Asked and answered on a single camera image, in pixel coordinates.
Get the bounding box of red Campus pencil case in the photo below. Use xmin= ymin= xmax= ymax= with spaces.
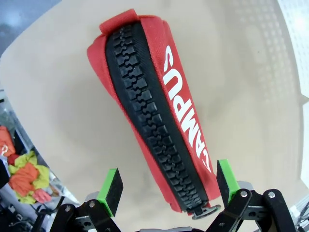
xmin=86 ymin=8 xmax=222 ymax=220

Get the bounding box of white perforated plastic basket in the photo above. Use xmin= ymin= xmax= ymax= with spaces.
xmin=277 ymin=0 xmax=309 ymax=99

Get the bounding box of orange yellow clothes pile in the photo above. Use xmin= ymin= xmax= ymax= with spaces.
xmin=0 ymin=125 xmax=53 ymax=205

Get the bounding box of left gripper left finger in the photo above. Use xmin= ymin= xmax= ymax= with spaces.
xmin=52 ymin=168 xmax=124 ymax=232

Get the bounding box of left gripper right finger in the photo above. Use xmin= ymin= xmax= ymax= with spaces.
xmin=210 ymin=159 xmax=298 ymax=232

